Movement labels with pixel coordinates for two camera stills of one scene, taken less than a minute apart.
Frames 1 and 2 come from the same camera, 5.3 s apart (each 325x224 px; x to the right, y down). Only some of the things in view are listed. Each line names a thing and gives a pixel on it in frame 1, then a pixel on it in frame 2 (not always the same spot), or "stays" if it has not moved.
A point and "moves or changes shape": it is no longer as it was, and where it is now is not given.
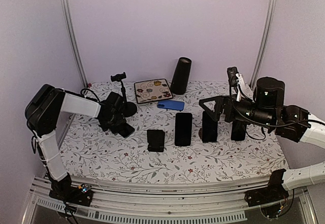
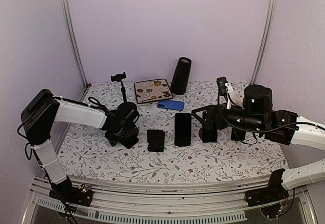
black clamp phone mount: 156,138 stays
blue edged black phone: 209,128 stays
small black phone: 127,130 moves or changes shape
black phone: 183,129 stays
